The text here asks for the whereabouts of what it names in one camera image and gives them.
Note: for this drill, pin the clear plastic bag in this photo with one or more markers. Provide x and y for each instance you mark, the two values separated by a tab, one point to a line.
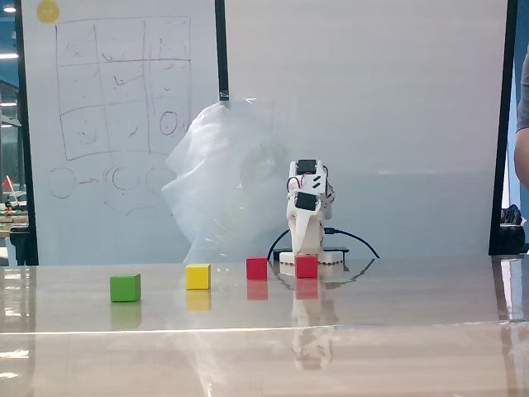
215	186

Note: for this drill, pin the black vertical pole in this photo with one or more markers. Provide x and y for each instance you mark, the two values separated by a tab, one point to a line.
222	49

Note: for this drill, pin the yellow wooden cube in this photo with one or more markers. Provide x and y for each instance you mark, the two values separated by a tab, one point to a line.
198	276

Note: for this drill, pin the red wooden cube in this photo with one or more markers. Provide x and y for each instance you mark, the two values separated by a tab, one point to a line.
306	266
256	268

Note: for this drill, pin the black bag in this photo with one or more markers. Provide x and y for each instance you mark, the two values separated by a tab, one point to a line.
512	231

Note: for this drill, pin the green wooden cube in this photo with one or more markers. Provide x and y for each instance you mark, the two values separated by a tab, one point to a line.
125	288

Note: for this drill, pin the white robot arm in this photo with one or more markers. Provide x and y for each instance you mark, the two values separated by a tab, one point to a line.
320	175

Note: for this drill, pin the whiteboard with drawn grid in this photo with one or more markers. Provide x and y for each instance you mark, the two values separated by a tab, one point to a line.
124	186

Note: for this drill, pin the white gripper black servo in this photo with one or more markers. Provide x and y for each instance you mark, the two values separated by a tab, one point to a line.
304	212

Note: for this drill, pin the white perforated base plate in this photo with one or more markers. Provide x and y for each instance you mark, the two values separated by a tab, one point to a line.
328	262

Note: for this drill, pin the blank white board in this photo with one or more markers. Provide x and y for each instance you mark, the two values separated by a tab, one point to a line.
372	103

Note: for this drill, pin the black table clamp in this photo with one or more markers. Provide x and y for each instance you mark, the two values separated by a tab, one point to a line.
336	249

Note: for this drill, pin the yellow round magnet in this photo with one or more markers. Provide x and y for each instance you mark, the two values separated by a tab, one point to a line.
48	11

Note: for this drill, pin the black board frame post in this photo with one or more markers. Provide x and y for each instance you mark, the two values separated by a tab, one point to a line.
504	144
25	144

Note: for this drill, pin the small red flag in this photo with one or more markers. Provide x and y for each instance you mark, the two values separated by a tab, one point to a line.
7	182

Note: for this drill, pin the black bin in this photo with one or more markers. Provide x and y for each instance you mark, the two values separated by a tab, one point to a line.
18	246

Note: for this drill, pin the person arm grey sleeve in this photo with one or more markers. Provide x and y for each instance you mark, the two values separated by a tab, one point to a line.
522	144

